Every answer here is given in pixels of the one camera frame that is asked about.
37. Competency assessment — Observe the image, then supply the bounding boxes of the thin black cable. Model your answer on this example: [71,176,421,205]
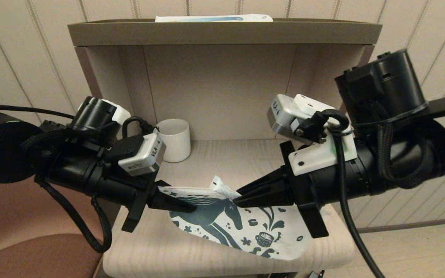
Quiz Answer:
[0,105,74,119]

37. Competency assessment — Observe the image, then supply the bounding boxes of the pink chair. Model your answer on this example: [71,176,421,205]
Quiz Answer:
[0,176,109,278]

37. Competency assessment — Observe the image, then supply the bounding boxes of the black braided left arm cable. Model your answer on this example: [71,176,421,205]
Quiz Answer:
[35,178,113,253]

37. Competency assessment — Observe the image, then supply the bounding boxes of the white horse print pouch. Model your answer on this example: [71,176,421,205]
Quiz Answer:
[158,185,316,260]

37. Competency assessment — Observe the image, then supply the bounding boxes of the white ribbed ceramic mug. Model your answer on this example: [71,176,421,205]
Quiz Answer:
[157,119,191,163]

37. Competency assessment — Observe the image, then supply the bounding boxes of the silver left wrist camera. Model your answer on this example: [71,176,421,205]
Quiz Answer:
[107,116,166,177]

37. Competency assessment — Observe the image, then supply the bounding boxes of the white blue toothbrush box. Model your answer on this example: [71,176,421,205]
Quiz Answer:
[155,14,273,23]

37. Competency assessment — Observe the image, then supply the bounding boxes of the beige wooden desk shelf unit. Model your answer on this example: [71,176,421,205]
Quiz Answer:
[67,19,382,278]

